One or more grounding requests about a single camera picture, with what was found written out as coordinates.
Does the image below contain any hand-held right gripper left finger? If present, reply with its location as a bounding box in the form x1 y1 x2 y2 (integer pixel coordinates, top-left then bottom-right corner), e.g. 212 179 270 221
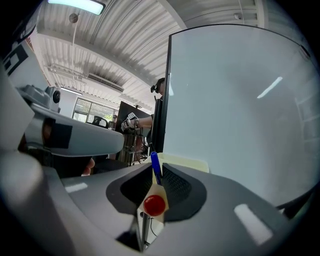
0 149 154 256

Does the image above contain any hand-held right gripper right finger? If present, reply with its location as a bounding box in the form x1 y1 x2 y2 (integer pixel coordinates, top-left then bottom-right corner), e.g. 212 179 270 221
146 162 298 256

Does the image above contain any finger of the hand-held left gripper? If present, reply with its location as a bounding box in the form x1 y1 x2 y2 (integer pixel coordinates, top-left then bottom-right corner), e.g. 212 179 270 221
24 109 126 158

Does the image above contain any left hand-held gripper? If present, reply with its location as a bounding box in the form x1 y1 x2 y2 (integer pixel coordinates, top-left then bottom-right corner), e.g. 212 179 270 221
0 36 62 151

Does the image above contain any blue marker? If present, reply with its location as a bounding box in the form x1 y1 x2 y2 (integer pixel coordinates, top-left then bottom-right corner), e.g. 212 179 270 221
150 151 164 187

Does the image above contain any person's left hand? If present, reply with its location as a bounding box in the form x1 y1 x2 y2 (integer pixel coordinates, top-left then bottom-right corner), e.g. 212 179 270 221
81 156 97 176

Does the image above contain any black office chair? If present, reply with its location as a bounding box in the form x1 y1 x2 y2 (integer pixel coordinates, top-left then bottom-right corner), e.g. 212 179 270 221
91 116 110 130

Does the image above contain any large window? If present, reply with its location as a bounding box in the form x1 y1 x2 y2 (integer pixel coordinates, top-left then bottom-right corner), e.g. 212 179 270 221
72 97 121 126

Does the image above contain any black board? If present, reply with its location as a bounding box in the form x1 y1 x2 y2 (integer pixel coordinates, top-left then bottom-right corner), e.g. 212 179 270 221
114 100 152 137

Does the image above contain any ceiling air conditioner vent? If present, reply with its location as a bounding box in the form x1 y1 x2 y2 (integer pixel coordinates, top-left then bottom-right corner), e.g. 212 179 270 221
86 72 125 92

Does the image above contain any long ceiling light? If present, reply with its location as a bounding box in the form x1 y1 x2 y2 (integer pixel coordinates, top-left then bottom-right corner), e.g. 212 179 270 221
47 0 106 15

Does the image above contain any white whiteboard with black frame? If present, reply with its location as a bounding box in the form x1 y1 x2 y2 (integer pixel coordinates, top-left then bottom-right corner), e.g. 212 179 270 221
163 24 314 213

